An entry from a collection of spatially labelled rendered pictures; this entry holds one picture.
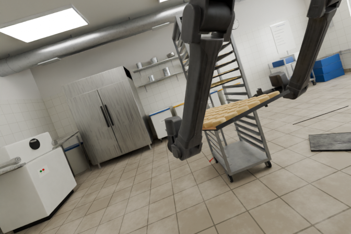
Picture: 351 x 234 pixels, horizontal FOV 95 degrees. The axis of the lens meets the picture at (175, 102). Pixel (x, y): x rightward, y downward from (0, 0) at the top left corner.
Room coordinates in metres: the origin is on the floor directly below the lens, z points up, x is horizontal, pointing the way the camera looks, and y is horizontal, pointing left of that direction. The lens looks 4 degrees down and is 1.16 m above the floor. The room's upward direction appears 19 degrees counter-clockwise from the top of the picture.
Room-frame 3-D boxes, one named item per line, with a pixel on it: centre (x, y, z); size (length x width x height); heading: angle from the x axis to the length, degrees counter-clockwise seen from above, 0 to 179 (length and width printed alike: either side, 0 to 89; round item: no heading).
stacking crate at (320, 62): (4.45, -4.26, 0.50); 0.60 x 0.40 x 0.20; 97
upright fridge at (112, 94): (4.01, 1.57, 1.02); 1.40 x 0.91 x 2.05; 95
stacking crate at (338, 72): (4.45, -4.26, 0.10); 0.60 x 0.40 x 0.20; 92
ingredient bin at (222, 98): (4.40, -1.46, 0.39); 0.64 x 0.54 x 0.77; 2
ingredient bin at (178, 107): (4.29, -0.16, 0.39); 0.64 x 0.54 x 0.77; 6
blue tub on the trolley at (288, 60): (4.38, -3.12, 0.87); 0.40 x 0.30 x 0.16; 8
